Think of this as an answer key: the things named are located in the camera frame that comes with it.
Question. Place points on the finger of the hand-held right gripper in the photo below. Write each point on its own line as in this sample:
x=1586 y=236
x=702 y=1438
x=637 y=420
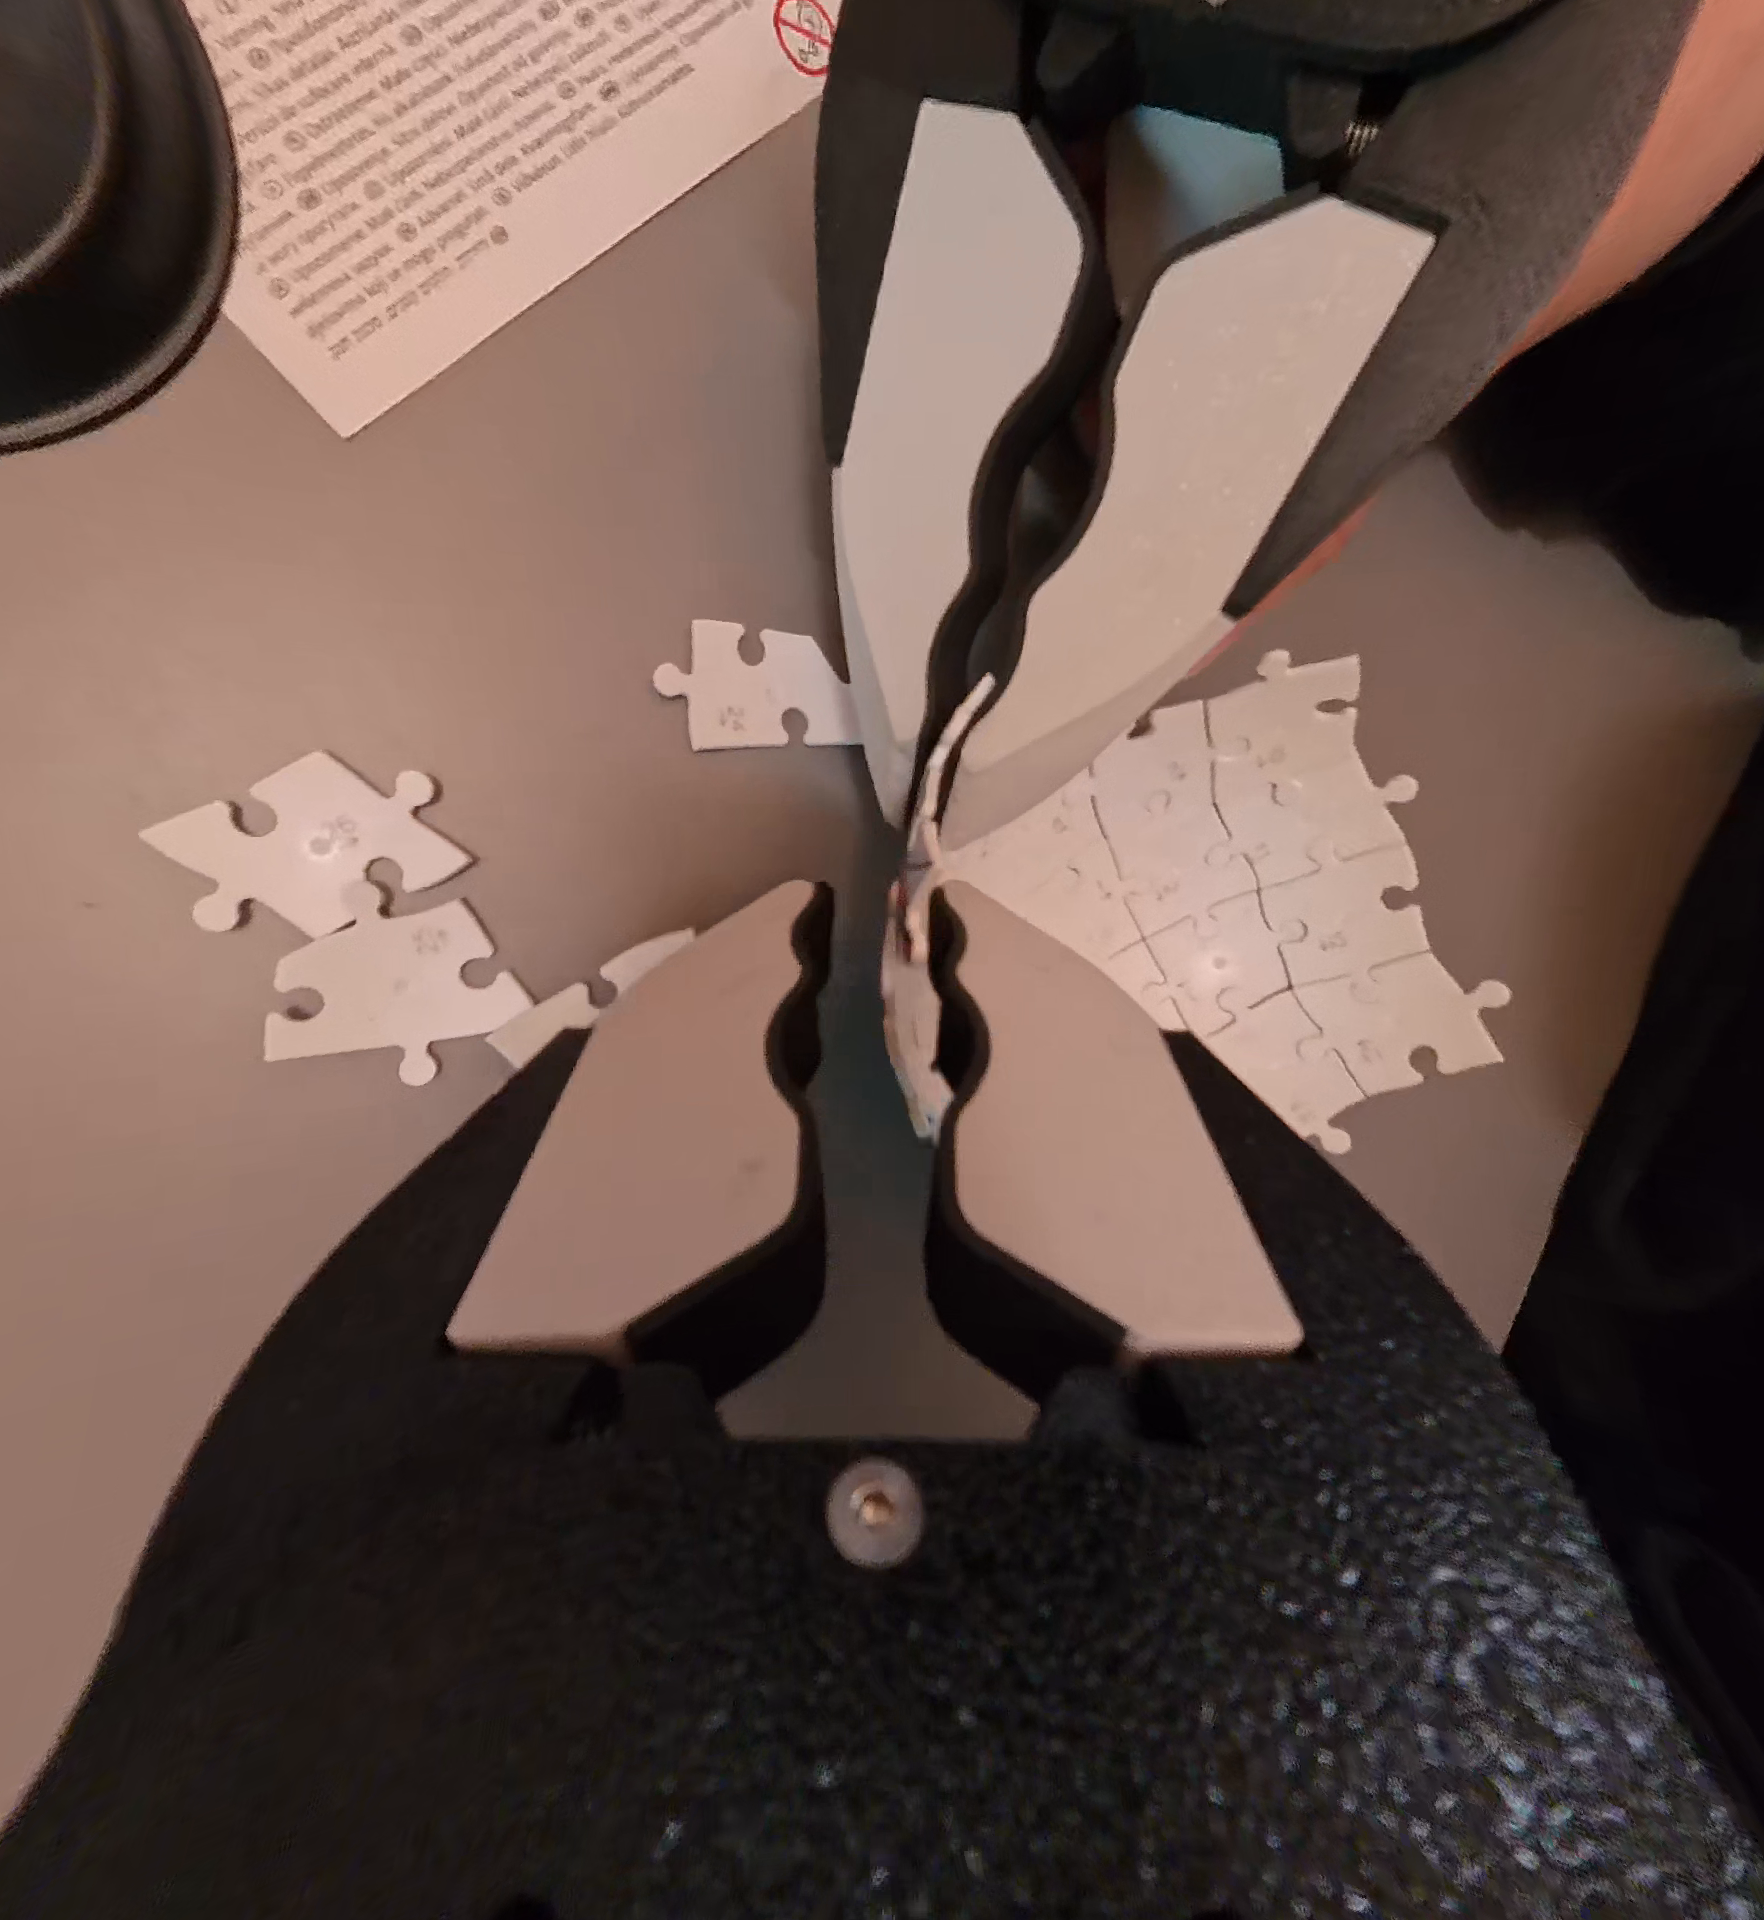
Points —
x=942 y=328
x=1213 y=450

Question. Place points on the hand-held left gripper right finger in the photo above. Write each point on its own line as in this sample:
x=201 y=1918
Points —
x=1108 y=1184

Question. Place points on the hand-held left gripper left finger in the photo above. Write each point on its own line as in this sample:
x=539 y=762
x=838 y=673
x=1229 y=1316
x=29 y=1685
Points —
x=658 y=1156

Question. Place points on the partly built white puzzle ball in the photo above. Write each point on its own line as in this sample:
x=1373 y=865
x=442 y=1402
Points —
x=1273 y=899

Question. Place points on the white puzzle piece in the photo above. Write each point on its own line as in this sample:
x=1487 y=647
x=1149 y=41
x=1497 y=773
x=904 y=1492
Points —
x=959 y=743
x=402 y=974
x=553 y=1026
x=314 y=839
x=740 y=704

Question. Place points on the printed puzzle instruction leaflet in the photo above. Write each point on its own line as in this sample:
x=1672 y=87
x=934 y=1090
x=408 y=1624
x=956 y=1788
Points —
x=492 y=195

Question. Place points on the black dome puzzle stand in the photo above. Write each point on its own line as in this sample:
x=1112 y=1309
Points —
x=74 y=224

